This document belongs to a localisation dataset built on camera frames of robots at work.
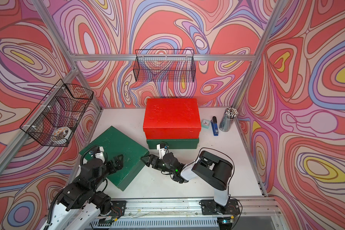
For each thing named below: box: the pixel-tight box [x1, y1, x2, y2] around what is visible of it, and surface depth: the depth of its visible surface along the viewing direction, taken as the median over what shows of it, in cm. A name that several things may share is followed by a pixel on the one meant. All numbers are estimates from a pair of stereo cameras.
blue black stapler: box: [210, 115, 219, 137], surface depth 106 cm
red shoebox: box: [142, 97, 202, 140], surface depth 86 cm
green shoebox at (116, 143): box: [79, 125, 150, 192], surface depth 86 cm
